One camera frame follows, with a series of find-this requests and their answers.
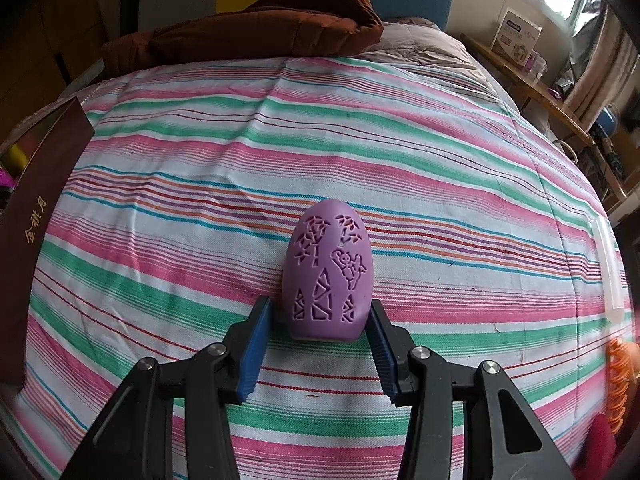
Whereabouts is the red garment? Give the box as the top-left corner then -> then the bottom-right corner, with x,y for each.
570,415 -> 631,480

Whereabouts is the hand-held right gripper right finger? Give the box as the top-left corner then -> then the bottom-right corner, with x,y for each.
367,299 -> 576,480

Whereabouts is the grey-pink pillow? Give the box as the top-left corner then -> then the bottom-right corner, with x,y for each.
360,20 -> 516,106

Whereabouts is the orange plastic rack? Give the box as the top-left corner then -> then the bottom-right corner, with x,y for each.
606,337 -> 640,433

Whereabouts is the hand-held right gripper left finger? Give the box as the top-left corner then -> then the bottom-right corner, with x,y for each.
60,296 -> 273,480

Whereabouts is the white cardboard box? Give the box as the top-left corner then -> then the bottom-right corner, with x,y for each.
490,7 -> 542,66

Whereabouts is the wooden bedside table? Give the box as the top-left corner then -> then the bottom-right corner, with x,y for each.
460,34 -> 596,146

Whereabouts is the maroon gift box gold interior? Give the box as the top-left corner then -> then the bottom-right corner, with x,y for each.
0,97 -> 96,386

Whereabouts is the purple egg-shaped perforated case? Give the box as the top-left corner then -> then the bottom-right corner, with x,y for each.
285,198 -> 375,343

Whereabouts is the blue round container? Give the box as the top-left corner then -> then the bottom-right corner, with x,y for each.
597,105 -> 621,136

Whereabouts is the wooden chair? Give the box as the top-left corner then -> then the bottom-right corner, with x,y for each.
595,125 -> 640,221

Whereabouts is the brown quilt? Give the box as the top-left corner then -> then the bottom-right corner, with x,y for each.
100,0 -> 383,66

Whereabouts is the wooden wardrobe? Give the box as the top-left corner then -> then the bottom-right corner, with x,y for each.
0,0 -> 116,126

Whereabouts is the translucent plastic tube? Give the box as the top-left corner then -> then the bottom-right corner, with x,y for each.
592,216 -> 627,322

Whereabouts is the beige patterned curtain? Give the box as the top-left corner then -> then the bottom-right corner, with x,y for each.
565,5 -> 640,131

